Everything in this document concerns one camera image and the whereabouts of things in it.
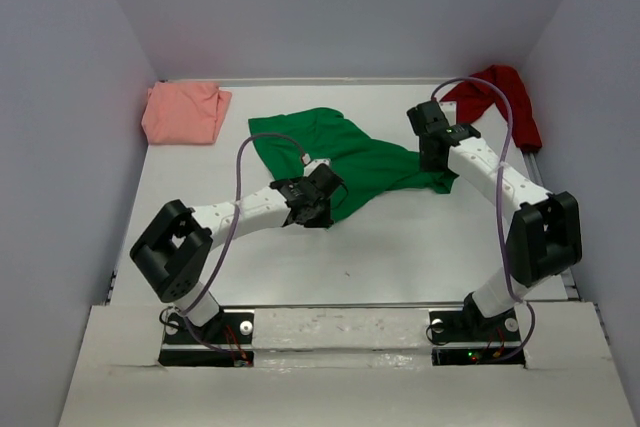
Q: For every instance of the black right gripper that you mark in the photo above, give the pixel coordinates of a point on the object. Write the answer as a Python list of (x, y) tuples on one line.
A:
[(433, 167)]

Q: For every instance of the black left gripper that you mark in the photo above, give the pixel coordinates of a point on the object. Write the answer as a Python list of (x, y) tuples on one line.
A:
[(322, 222)]

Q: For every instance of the green t-shirt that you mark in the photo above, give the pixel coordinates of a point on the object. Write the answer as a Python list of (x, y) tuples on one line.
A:
[(369, 167)]

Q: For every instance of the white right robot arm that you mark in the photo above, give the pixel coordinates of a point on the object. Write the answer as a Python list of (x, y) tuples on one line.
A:
[(538, 231)]

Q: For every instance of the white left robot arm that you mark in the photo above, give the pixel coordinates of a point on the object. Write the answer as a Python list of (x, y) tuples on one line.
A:
[(183, 248)]

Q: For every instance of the folded pink t-shirt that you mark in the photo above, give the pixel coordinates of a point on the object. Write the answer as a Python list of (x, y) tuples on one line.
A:
[(185, 113)]

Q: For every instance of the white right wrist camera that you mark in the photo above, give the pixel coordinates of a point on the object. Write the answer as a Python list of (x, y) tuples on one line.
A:
[(449, 110)]

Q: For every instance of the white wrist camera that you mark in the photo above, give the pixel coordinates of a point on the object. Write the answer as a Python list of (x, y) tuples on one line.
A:
[(310, 164), (449, 110)]

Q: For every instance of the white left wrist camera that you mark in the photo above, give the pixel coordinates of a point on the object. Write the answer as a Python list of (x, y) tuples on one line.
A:
[(310, 164)]

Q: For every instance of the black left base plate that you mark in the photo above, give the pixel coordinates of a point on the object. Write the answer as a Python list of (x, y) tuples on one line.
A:
[(224, 342)]

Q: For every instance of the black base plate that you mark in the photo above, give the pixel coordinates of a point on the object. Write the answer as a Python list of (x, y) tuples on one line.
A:
[(456, 345), (224, 342)]

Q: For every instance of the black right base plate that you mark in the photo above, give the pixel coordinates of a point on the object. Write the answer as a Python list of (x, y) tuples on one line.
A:
[(456, 345)]

